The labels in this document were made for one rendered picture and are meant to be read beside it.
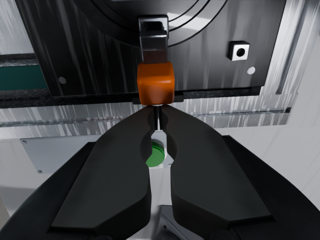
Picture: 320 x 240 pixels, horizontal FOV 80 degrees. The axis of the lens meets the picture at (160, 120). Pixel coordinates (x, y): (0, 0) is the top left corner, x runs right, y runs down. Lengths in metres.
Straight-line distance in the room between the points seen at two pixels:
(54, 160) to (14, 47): 0.16
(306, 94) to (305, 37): 0.19
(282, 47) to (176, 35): 0.12
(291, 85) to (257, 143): 0.20
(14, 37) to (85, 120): 0.13
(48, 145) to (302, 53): 0.33
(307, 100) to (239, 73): 0.23
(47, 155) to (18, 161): 0.20
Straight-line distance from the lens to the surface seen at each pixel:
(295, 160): 0.53
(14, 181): 0.57
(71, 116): 0.26
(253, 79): 0.24
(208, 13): 0.18
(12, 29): 0.30
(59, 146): 0.30
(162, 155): 0.27
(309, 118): 0.47
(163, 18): 0.17
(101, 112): 0.25
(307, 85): 0.43
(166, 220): 0.53
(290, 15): 0.25
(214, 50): 0.21
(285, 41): 0.25
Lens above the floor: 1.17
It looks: 58 degrees down
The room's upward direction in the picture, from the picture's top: 177 degrees clockwise
